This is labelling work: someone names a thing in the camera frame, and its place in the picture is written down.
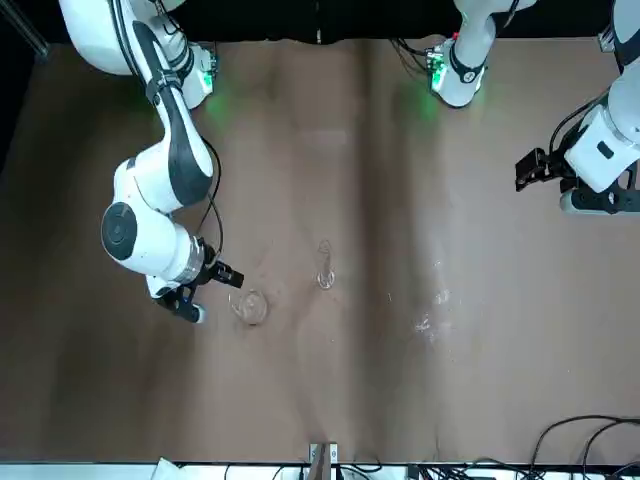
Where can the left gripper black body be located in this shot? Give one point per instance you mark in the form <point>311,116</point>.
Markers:
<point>554,166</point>

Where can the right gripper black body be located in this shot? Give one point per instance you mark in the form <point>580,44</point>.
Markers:
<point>209,270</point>

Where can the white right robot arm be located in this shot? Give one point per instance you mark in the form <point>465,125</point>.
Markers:
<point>150,185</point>

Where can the clear glass beaker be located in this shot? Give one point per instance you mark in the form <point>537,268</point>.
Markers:
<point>249,307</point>

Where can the white plastic bag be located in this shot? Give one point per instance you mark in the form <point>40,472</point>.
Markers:
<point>167,470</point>

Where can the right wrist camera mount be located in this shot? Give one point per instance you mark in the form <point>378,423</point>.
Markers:
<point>175,305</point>

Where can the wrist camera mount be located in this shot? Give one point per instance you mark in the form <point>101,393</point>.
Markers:
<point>175,305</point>
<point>600,202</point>

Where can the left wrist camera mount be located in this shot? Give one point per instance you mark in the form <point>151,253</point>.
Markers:
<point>600,202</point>

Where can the aluminium frame post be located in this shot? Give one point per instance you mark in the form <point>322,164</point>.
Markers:
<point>39,50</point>
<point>322,462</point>

